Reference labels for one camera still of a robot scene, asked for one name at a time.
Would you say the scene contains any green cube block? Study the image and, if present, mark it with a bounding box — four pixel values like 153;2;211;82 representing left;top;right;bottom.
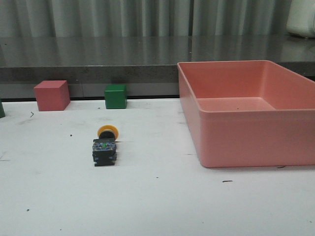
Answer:
104;84;127;109

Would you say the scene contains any yellow push button switch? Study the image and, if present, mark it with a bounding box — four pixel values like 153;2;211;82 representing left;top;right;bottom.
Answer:
92;125;119;167

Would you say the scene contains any pink cube block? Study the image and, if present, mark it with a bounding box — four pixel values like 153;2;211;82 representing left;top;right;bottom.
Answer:
33;80;70;111

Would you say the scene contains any grey stone counter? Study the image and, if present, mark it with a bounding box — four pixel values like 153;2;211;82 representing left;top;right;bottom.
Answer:
0;35;315;100

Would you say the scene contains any dark green block at edge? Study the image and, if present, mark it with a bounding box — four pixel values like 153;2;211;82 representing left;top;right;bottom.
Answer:
0;99;5;118

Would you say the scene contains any pink plastic bin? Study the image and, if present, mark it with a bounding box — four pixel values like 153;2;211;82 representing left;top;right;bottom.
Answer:
178;60;315;168

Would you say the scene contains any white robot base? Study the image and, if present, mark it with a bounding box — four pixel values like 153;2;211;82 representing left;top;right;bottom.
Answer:
286;0;315;38

